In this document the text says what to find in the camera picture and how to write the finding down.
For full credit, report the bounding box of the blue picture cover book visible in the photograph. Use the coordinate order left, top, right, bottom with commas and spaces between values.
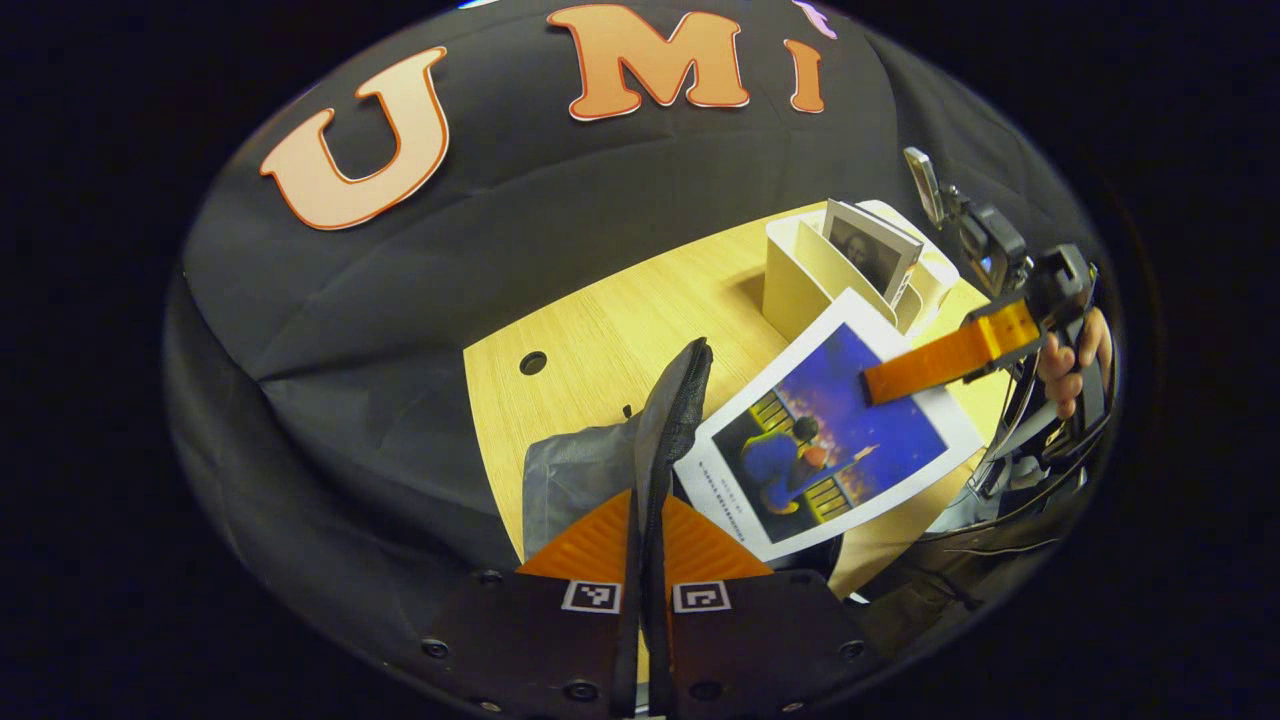
673, 288, 986, 563

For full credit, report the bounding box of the person's dark clothing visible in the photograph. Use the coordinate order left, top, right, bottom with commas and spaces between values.
850, 430, 1101, 656

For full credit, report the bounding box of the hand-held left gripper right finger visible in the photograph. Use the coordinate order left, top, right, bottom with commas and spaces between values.
662, 492, 883, 720

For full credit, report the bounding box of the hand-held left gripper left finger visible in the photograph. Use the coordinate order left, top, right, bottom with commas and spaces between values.
418, 489, 638, 720

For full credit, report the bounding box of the white bookshelf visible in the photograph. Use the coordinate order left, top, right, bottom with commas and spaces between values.
762, 198, 963, 341

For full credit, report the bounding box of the portrait cover book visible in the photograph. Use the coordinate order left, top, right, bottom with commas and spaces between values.
822, 198, 925, 311

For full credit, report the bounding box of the dark gray schoolbag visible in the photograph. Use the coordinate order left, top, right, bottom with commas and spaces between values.
522, 338, 846, 586

